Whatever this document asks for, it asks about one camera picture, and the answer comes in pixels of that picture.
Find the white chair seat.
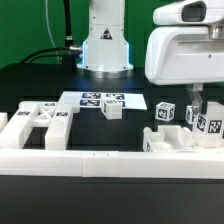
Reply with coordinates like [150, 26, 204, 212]
[143, 125, 196, 153]

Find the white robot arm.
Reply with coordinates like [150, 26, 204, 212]
[78, 0, 224, 114]

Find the white sheet with markers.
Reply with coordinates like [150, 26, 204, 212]
[59, 91, 147, 110]

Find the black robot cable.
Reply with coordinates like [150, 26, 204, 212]
[20, 0, 84, 64]

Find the white chair back frame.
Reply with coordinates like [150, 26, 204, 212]
[0, 101, 80, 150]

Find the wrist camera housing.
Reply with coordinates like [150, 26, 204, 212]
[153, 0, 224, 25]

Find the thin white cable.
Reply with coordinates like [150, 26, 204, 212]
[45, 0, 63, 64]

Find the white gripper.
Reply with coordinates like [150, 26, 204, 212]
[145, 26, 224, 114]

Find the white U-shaped obstacle fence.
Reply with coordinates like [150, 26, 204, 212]
[0, 113, 224, 179]

